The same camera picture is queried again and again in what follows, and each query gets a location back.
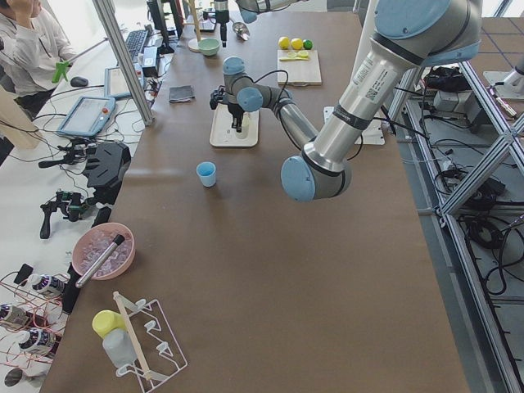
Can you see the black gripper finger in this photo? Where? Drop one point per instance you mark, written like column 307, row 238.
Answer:
column 223, row 34
column 237, row 123

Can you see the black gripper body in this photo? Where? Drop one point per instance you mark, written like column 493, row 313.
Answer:
column 236, row 110
column 222, row 17

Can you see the blue cup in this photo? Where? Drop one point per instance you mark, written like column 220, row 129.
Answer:
column 206, row 172

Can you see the cream cup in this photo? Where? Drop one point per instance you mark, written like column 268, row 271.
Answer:
column 243, row 131

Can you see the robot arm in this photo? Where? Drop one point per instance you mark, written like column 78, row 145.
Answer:
column 406, row 34
column 249, row 9

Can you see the cream rabbit tray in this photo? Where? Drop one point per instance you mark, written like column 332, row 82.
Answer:
column 223, row 135

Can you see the metal scoop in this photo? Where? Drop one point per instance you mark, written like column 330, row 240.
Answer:
column 241, row 31

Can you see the green bowl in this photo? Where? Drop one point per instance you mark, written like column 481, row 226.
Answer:
column 209, row 46

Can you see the wooden mug tree stand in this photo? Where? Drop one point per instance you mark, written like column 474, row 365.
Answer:
column 194, row 44

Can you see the grey folded cloth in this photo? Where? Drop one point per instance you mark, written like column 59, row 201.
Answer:
column 183, row 93

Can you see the black monitor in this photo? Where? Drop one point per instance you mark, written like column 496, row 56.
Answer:
column 157, row 13

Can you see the yellow lemon outer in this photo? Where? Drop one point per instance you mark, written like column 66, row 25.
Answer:
column 284, row 42

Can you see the yellow plastic knife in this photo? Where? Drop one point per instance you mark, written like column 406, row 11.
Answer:
column 296, row 59

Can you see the wooden cutting board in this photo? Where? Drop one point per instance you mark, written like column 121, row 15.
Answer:
column 299, row 73

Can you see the yellow lemon near board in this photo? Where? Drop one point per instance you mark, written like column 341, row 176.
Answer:
column 297, row 44

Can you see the green lime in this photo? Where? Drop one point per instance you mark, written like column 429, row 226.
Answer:
column 308, row 44

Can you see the black keyboard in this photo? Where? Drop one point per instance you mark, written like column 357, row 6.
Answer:
column 135, row 42

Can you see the blue teach pendant far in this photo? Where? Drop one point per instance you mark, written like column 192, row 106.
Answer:
column 115, row 84

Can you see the blue teach pendant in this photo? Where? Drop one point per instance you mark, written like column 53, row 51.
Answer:
column 115, row 84
column 88, row 116

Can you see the blue teach pendant near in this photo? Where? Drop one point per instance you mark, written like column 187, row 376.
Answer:
column 88, row 116

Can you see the computer mouse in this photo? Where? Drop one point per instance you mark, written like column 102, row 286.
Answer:
column 79, row 82

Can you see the metal muddler tube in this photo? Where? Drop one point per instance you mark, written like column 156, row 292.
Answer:
column 98, row 262

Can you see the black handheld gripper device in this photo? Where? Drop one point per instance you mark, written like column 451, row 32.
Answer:
column 72, row 205

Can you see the person in white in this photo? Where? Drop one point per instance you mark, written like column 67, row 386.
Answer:
column 32, row 43

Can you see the pink bowl with ice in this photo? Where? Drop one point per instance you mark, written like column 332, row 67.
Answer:
column 90, row 247

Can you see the yellow cup on rack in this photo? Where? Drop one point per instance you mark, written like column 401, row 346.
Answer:
column 106, row 321

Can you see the clear cup on rack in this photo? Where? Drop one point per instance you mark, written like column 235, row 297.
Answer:
column 119, row 348

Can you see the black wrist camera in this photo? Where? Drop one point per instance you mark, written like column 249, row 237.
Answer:
column 217, row 97
column 209, row 15

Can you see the aluminium frame post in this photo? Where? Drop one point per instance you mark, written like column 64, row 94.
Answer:
column 106, row 14

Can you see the white wire cup rack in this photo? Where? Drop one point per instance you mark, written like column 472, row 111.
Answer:
column 159, row 355

